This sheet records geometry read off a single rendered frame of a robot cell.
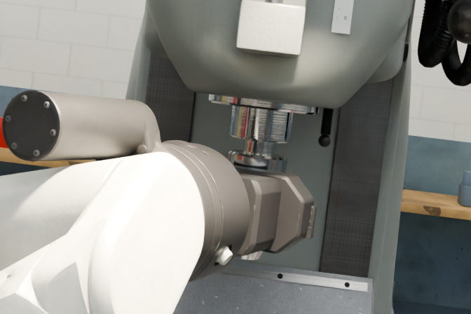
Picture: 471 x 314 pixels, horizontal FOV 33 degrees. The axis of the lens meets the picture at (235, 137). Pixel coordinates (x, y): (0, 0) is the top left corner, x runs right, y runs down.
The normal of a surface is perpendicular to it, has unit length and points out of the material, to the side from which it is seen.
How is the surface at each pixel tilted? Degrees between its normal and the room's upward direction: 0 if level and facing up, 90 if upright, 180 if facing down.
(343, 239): 90
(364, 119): 90
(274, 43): 90
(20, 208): 65
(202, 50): 110
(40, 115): 89
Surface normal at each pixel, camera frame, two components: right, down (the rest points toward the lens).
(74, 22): -0.04, 0.04
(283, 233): -0.40, -0.01
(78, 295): 0.32, 0.04
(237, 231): 0.90, 0.22
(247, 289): 0.02, -0.40
